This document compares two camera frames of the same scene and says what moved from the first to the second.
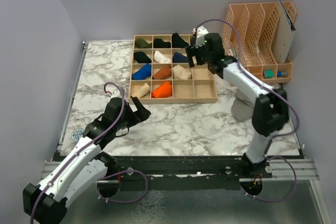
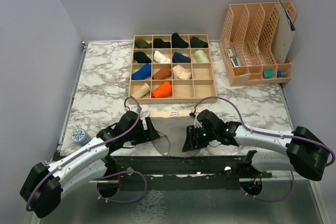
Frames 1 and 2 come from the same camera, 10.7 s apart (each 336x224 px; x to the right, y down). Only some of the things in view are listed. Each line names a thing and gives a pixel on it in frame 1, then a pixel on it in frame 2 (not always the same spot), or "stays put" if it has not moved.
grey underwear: x=240 y=110 to x=172 y=131
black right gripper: x=192 y=51 to x=191 y=143
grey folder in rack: x=283 y=36 stays put
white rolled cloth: x=160 y=58 stays put
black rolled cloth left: x=141 y=57 stays put
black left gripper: x=142 y=113 to x=150 y=135
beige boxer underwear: x=180 y=73 stays put
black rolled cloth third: x=177 y=42 stays put
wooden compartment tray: x=160 y=72 stays put
